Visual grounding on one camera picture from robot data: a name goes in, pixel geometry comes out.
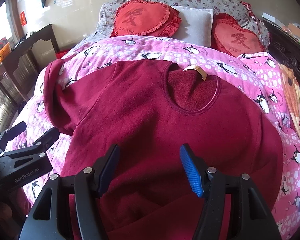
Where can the pink penguin print quilt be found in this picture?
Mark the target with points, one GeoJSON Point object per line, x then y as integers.
{"type": "Point", "coordinates": [259, 76]}

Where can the red wall sticker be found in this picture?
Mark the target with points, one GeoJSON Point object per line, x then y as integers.
{"type": "Point", "coordinates": [23, 19]}

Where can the orange plastic basket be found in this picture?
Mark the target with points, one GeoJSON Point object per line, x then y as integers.
{"type": "Point", "coordinates": [4, 52]}

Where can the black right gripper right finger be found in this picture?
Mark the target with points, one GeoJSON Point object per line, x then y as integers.
{"type": "Point", "coordinates": [233, 206]}

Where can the right red heart pillow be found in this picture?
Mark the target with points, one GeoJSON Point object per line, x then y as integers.
{"type": "Point", "coordinates": [229, 37]}

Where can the dark red fleece sweater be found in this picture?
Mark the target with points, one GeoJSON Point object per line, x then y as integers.
{"type": "Point", "coordinates": [150, 108]}

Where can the cluttered items on side table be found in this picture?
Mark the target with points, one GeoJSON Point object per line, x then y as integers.
{"type": "Point", "coordinates": [292, 29]}

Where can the left red heart pillow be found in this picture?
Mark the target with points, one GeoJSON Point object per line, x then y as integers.
{"type": "Point", "coordinates": [146, 18]}

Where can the dark carved wooden bed frame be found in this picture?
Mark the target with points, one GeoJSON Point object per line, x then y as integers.
{"type": "Point", "coordinates": [284, 48]}

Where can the white square pillow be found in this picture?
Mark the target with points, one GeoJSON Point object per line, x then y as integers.
{"type": "Point", "coordinates": [195, 27]}

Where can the person's left hand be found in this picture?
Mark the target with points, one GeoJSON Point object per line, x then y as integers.
{"type": "Point", "coordinates": [5, 214]}

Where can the red heart pillow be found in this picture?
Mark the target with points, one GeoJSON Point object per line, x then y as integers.
{"type": "Point", "coordinates": [146, 18]}
{"type": "Point", "coordinates": [229, 37]}

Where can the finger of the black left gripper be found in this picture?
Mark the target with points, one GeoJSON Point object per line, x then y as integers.
{"type": "Point", "coordinates": [47, 139]}
{"type": "Point", "coordinates": [9, 134]}

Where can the red box on floor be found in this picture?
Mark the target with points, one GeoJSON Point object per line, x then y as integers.
{"type": "Point", "coordinates": [62, 53]}

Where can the floral print bedding roll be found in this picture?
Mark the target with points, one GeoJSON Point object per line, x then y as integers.
{"type": "Point", "coordinates": [238, 10]}

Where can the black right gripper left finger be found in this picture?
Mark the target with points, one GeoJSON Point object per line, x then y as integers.
{"type": "Point", "coordinates": [50, 217]}

